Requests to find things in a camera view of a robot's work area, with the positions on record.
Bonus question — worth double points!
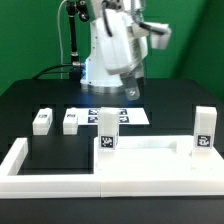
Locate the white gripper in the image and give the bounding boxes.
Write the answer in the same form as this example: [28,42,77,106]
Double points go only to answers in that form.
[95,9,171,100]

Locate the white desk top tray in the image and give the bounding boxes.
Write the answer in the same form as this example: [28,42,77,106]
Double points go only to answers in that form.
[94,135,224,175]

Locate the tag marker plate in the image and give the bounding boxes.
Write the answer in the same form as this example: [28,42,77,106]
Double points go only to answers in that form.
[77,107,150,125]

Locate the white U-shaped fence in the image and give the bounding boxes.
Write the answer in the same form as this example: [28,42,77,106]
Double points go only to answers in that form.
[0,138,224,199]

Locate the black cables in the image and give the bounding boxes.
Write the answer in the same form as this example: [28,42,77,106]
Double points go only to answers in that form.
[31,63,75,80]

